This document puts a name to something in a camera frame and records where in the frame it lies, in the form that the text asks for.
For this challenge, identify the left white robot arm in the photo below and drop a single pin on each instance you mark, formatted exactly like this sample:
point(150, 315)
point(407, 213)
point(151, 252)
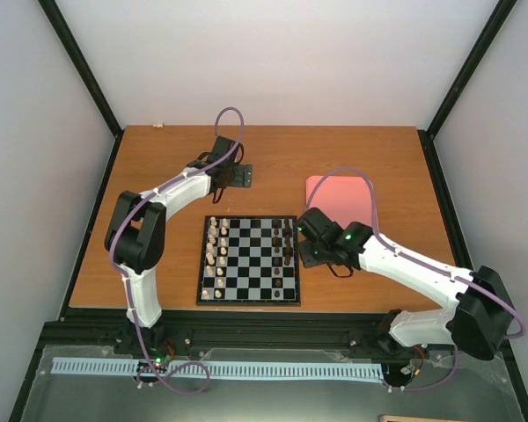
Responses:
point(135, 238)

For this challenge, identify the light blue cable duct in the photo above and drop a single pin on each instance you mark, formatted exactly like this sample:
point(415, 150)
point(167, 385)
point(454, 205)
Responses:
point(222, 370)

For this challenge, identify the black aluminium frame rail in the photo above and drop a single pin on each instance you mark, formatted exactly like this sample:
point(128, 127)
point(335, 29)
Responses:
point(188, 331)

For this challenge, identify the black white chessboard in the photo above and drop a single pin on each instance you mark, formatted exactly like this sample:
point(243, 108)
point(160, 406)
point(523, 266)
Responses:
point(239, 260)

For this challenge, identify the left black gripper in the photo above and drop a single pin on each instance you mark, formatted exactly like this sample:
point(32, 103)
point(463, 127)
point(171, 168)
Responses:
point(241, 181)

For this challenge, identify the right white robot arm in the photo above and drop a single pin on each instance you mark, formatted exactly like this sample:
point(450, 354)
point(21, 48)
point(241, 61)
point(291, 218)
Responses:
point(475, 310)

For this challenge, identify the pink plastic tray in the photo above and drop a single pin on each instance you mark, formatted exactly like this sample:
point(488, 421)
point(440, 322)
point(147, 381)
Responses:
point(345, 200)

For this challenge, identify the dark rook chess piece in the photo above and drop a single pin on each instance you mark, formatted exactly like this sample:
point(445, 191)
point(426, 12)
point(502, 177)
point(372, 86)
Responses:
point(286, 225)

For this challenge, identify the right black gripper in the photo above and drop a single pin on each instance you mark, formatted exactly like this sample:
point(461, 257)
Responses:
point(308, 260)

